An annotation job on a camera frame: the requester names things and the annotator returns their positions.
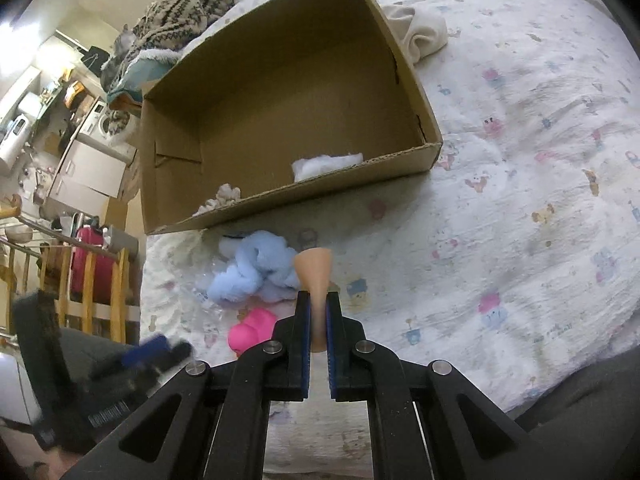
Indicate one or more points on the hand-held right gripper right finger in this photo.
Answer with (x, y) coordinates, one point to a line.
(332, 340)

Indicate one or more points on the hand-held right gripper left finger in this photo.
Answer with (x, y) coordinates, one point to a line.
(303, 340)

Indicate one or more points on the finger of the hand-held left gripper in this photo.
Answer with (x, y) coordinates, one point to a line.
(150, 352)

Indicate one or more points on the cardboard box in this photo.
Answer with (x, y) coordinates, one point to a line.
(280, 105)

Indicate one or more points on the pink soft toy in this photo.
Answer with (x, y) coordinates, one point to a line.
(252, 329)

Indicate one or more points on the wooden bed railing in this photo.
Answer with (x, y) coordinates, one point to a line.
(65, 280)

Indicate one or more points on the light blue plush toy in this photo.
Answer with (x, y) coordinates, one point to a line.
(252, 270)

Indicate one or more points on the clear plastic wrapper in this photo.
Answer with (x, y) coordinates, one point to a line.
(207, 282)

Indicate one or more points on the pink suitcase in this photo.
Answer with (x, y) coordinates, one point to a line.
(92, 265)

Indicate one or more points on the beige fluffy cloth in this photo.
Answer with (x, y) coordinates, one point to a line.
(220, 199)

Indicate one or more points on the white fluffy cloth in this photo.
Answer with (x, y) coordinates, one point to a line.
(325, 164)

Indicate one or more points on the white cabinet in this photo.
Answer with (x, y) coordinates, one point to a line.
(92, 170)

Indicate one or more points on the printed bed sheet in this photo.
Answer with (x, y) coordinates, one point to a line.
(490, 200)

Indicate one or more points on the white kitchen appliance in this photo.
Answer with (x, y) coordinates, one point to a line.
(14, 140)

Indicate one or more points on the washing machine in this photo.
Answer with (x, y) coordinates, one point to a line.
(102, 120)

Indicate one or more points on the teal fleece blanket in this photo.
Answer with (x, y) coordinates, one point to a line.
(142, 72)

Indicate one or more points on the cream folded cloth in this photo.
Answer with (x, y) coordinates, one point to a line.
(417, 30)

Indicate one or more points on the patterned knit sweater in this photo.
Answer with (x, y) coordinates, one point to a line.
(170, 17)

